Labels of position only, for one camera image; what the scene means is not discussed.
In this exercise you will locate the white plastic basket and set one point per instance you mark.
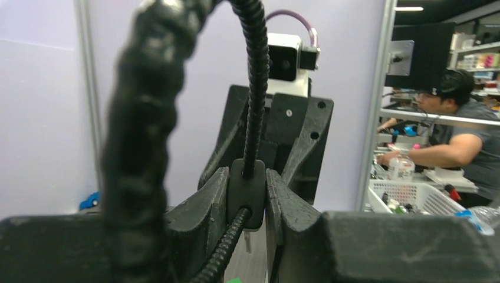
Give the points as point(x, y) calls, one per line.
point(388, 196)

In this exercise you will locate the seated person grey shirt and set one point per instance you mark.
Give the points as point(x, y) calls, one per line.
point(474, 150)

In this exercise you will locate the plastic water bottle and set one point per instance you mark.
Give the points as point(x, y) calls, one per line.
point(401, 168)

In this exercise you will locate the black cable padlock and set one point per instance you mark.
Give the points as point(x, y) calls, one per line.
point(142, 114)

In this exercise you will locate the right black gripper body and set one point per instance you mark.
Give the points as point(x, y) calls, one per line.
point(292, 141)

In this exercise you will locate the blue toy car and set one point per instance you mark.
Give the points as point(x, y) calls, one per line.
point(91, 201)

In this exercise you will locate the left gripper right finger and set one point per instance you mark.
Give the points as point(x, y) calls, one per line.
point(305, 245)

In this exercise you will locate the black computer monitor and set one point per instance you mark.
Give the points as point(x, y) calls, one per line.
point(418, 55)

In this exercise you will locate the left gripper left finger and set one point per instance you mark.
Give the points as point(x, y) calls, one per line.
point(71, 248)

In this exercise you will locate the aluminium frame post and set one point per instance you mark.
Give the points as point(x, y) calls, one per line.
point(379, 76)

